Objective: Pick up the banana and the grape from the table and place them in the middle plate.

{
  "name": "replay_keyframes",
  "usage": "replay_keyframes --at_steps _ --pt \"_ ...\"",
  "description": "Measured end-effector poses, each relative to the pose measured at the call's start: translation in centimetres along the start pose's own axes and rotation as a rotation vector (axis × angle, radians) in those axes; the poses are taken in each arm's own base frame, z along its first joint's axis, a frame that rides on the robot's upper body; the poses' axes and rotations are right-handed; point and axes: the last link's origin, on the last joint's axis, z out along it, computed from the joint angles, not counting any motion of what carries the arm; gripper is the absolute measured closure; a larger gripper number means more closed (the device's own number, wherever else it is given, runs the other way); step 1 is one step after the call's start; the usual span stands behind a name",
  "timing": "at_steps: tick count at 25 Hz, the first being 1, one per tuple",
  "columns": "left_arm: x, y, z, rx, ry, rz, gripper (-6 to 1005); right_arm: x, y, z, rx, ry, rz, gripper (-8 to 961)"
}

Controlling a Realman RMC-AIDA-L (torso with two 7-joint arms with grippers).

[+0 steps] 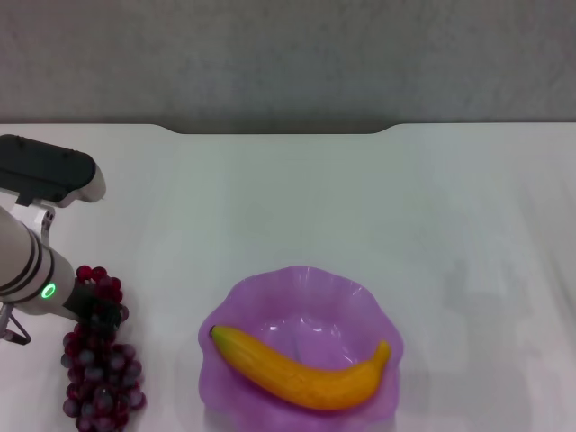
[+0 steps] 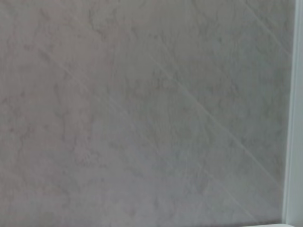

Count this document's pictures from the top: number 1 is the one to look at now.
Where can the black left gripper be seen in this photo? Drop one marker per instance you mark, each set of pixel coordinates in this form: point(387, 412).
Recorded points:
point(81, 301)

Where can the dark red grape bunch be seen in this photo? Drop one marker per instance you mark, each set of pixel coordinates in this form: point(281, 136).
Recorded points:
point(103, 373)

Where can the yellow banana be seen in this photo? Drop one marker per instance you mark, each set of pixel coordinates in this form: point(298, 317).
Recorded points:
point(306, 378)

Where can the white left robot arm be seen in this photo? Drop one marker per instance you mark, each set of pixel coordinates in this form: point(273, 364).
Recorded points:
point(27, 270)

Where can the purple scalloped plastic plate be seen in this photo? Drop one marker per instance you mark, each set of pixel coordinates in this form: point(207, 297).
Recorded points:
point(315, 297)

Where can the black grey left wrist camera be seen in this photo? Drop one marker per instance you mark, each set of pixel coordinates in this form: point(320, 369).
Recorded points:
point(45, 171)

